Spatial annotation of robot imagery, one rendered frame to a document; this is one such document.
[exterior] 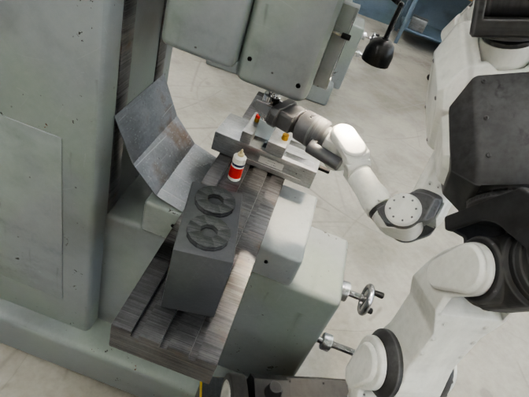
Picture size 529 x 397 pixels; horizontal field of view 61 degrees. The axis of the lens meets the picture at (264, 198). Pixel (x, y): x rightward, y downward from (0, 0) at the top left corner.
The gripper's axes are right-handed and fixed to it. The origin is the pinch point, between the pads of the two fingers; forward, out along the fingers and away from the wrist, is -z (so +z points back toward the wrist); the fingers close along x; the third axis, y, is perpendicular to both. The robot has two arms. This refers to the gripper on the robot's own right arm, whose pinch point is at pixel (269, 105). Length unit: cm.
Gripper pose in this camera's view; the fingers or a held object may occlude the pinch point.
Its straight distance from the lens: 125.8
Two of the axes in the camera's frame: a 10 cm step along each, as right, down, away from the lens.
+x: -5.5, 4.0, -7.3
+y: -2.6, 7.4, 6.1
